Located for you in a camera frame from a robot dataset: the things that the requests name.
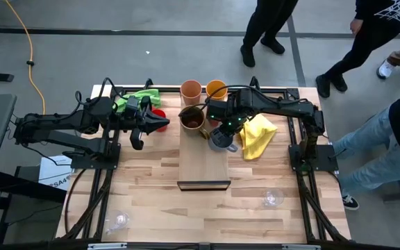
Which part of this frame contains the black left camera cable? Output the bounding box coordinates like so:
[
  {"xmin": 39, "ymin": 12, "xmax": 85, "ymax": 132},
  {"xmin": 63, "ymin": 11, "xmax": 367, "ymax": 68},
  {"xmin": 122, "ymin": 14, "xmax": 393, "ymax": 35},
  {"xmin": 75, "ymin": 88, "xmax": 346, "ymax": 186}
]
[{"xmin": 74, "ymin": 76, "xmax": 125, "ymax": 105}]

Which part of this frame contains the grey-blue ceramic mug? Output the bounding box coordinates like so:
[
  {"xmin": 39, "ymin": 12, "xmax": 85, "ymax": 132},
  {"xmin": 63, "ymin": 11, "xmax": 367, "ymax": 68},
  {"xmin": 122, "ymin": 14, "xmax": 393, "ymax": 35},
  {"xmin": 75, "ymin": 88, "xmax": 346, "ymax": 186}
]
[{"xmin": 208, "ymin": 137, "xmax": 239, "ymax": 153}]

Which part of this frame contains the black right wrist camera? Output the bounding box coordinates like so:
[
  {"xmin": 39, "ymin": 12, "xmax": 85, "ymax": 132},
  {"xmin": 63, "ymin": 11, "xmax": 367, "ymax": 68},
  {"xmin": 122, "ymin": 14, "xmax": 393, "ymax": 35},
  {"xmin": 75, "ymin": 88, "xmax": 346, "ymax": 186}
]
[{"xmin": 206, "ymin": 99, "xmax": 229, "ymax": 119}]

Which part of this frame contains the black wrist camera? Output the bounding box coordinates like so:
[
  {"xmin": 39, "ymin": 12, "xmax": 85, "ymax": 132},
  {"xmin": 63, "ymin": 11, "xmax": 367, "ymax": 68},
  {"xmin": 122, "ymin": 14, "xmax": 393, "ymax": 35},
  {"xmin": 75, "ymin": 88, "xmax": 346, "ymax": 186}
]
[
  {"xmin": 125, "ymin": 96, "xmax": 142, "ymax": 114},
  {"xmin": 206, "ymin": 99, "xmax": 229, "ymax": 119}
]

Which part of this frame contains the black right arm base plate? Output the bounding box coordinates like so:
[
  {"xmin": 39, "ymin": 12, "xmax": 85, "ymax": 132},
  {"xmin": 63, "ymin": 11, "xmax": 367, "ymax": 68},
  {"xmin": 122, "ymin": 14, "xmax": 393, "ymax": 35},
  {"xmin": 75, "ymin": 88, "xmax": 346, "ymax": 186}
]
[{"xmin": 289, "ymin": 144, "xmax": 340, "ymax": 173}]

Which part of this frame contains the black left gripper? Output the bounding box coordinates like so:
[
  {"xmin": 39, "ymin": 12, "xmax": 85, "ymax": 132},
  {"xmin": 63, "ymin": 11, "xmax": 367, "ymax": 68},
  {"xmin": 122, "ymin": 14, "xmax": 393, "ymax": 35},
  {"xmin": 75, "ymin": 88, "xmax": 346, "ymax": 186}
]
[{"xmin": 118, "ymin": 97, "xmax": 170, "ymax": 151}]

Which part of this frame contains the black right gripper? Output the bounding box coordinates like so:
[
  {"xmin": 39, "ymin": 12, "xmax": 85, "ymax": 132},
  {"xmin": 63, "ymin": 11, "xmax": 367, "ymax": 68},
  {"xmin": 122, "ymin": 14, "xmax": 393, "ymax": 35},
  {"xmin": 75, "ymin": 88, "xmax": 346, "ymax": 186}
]
[{"xmin": 209, "ymin": 112, "xmax": 253, "ymax": 149}]

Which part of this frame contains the salmon plastic cup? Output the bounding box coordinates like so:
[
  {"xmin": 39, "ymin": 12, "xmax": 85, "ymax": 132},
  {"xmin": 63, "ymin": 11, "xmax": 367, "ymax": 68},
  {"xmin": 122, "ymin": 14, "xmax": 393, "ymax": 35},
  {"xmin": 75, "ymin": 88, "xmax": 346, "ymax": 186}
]
[{"xmin": 180, "ymin": 79, "xmax": 203, "ymax": 107}]

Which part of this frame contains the silver aluminium rail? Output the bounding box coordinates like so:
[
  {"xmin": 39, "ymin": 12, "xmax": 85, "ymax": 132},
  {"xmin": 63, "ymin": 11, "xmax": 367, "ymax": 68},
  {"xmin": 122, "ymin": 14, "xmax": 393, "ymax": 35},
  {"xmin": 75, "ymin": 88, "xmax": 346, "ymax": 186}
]
[
  {"xmin": 87, "ymin": 242, "xmax": 128, "ymax": 250},
  {"xmin": 282, "ymin": 244, "xmax": 321, "ymax": 250}
]

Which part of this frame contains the person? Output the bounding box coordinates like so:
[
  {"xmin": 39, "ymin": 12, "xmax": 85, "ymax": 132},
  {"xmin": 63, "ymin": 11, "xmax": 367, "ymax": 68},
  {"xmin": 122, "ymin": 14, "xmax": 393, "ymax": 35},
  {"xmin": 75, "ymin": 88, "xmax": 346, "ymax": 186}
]
[
  {"xmin": 331, "ymin": 86, "xmax": 400, "ymax": 212},
  {"xmin": 376, "ymin": 43, "xmax": 400, "ymax": 88},
  {"xmin": 316, "ymin": 0, "xmax": 400, "ymax": 99},
  {"xmin": 240, "ymin": 0, "xmax": 300, "ymax": 69}
]

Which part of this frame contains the yellow extension cable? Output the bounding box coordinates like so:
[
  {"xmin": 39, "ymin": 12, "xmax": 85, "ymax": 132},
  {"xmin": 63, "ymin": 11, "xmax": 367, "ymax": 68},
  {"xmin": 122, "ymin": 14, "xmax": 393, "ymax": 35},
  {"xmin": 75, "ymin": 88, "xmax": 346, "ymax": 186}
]
[{"xmin": 4, "ymin": 0, "xmax": 47, "ymax": 115}]

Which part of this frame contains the clear glass cup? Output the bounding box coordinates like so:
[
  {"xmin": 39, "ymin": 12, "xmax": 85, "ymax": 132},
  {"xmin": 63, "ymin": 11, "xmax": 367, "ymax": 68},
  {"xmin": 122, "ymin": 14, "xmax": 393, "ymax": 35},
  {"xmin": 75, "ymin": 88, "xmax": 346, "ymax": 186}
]
[{"xmin": 261, "ymin": 189, "xmax": 285, "ymax": 208}]

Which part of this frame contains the clear glass mug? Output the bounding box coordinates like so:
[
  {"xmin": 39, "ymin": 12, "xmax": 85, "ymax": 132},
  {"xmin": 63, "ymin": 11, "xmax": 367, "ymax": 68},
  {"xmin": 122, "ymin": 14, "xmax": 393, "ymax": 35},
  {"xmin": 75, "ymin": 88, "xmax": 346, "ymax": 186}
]
[{"xmin": 104, "ymin": 210, "xmax": 131, "ymax": 235}]

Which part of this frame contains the yellow microfibre cloth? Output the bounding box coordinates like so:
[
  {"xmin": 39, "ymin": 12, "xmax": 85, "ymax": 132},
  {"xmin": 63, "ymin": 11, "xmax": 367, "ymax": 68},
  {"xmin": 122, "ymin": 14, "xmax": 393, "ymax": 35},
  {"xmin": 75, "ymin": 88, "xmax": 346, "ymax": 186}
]
[{"xmin": 238, "ymin": 113, "xmax": 278, "ymax": 160}]

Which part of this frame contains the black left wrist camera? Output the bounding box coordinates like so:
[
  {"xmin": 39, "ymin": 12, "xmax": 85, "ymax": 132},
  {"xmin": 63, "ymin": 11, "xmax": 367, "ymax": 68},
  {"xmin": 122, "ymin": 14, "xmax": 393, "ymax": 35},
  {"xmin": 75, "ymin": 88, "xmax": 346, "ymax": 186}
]
[{"xmin": 125, "ymin": 96, "xmax": 142, "ymax": 114}]

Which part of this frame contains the white cardboard box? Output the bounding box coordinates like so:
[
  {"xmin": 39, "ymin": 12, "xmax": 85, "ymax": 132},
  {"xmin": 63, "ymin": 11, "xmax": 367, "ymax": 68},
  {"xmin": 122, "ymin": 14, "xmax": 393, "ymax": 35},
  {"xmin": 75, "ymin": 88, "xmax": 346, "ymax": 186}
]
[{"xmin": 38, "ymin": 155, "xmax": 74, "ymax": 191}]

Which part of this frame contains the long wooden shelf board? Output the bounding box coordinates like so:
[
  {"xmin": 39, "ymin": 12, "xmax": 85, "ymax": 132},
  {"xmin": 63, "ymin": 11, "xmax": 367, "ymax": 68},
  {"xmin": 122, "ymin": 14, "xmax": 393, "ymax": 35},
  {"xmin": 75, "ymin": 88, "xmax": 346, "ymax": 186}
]
[{"xmin": 177, "ymin": 90, "xmax": 232, "ymax": 192}]

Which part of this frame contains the green microfibre cloth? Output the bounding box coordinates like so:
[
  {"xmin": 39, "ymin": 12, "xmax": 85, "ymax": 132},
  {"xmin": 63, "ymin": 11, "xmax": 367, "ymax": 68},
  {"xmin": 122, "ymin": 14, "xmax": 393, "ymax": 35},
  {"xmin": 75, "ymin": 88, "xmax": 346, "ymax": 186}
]
[{"xmin": 115, "ymin": 88, "xmax": 162, "ymax": 114}]

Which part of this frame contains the orange plastic cup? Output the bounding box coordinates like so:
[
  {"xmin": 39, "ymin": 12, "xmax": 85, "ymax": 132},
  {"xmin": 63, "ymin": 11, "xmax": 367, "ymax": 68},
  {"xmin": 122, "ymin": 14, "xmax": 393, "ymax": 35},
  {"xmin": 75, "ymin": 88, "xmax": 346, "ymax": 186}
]
[{"xmin": 205, "ymin": 79, "xmax": 228, "ymax": 101}]

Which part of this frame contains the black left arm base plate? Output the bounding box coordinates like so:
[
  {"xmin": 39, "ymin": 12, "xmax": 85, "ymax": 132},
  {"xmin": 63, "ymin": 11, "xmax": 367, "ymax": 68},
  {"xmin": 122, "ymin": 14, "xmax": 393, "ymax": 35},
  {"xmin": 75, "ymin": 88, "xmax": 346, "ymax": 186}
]
[{"xmin": 70, "ymin": 144, "xmax": 122, "ymax": 170}]

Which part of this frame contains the black table leg frame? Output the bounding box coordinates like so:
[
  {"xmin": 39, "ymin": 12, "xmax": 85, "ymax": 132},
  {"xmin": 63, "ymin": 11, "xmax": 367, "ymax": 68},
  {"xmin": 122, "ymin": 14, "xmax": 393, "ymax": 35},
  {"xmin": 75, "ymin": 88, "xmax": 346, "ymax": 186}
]
[{"xmin": 0, "ymin": 165, "xmax": 67, "ymax": 244}]

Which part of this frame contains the brown ceramic mug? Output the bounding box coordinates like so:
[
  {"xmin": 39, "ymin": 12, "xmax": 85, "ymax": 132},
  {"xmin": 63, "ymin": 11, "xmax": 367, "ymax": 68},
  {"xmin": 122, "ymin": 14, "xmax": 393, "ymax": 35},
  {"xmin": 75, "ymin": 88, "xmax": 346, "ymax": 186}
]
[{"xmin": 178, "ymin": 105, "xmax": 210, "ymax": 140}]

